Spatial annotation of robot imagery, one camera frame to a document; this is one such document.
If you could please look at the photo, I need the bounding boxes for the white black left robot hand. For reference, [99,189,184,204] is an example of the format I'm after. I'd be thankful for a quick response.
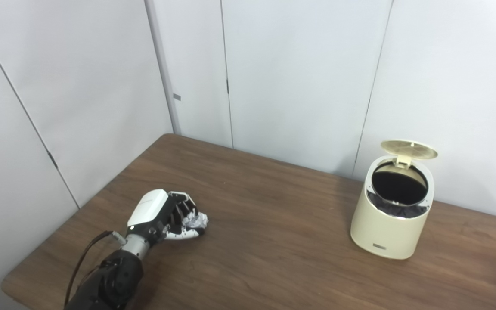
[127,189,209,244]

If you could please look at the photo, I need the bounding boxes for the white paper ball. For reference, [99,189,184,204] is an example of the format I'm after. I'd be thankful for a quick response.
[183,212,209,229]

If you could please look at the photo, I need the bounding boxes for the cream-colored bin body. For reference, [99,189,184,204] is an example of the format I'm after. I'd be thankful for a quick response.
[350,155,435,260]

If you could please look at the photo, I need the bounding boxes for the cream round bin lid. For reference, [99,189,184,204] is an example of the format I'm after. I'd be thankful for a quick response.
[380,139,438,166]

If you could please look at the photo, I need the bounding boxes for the black bin liner bag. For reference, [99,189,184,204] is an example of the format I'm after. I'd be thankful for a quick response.
[366,192,429,219]

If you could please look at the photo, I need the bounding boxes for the thick black left wrist cable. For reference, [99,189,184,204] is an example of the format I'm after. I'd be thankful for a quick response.
[64,230,127,308]

